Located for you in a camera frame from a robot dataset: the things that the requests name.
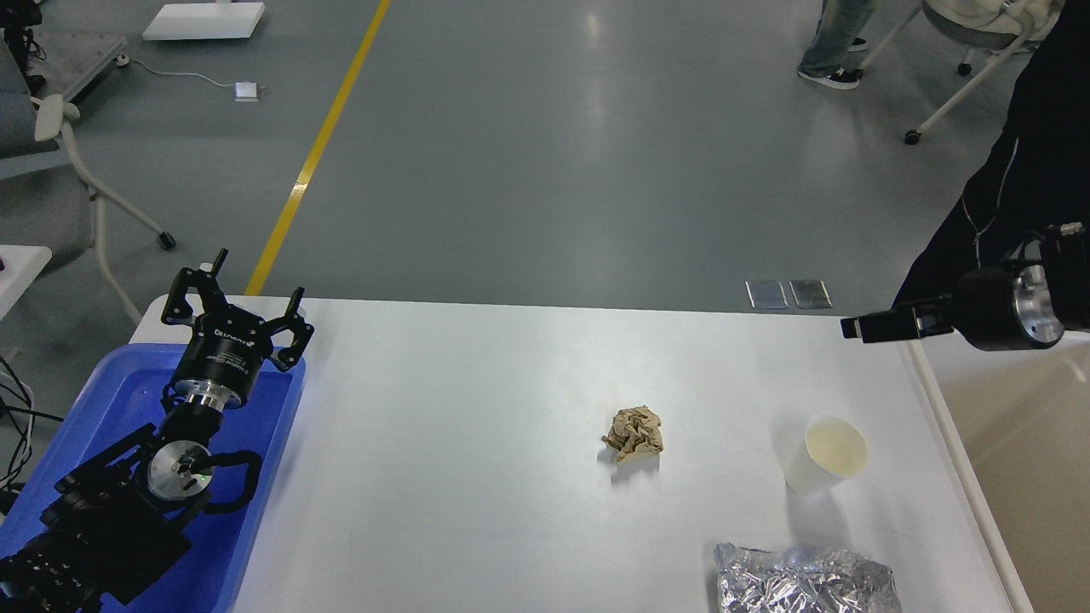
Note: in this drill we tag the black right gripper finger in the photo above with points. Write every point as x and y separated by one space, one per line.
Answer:
907 321

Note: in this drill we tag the left metal floor plate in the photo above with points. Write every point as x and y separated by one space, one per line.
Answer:
766 295

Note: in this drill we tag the white side table corner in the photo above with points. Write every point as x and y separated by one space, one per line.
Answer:
22 264

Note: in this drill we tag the white paper cup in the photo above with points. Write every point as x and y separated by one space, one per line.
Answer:
830 452

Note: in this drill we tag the grey office chair left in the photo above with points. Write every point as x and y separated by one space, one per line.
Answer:
55 206

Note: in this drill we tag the right metal floor plate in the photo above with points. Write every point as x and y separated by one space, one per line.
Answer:
810 294

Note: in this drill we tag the metal floor plate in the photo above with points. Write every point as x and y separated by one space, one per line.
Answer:
810 294
766 295

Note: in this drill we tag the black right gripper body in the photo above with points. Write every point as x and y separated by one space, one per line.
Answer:
1027 304

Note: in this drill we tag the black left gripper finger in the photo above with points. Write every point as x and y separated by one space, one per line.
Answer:
201 282
288 357

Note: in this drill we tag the white chair with wheels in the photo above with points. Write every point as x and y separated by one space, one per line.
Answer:
991 33

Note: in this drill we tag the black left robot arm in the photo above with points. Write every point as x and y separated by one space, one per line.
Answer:
117 524

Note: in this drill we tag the crumpled aluminium foil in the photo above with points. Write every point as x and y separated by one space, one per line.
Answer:
802 579

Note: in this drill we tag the white power adapter with cable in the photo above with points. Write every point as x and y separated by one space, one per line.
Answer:
241 91

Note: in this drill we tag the crumpled brown paper ball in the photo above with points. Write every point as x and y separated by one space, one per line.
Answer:
634 433

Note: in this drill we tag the person in black tracksuit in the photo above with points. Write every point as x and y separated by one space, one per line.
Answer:
1035 175

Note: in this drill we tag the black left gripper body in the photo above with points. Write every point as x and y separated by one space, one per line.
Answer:
226 349

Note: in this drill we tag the metal platform top left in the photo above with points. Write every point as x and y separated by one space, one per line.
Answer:
72 61

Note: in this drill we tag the beige plastic bin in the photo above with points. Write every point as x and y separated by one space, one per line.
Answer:
1023 421

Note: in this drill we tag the blue plastic tray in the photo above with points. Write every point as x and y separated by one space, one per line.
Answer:
124 393

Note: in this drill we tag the person in jeans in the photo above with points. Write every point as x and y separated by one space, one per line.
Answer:
837 33

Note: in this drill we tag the white flat board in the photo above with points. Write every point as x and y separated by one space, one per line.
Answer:
218 20

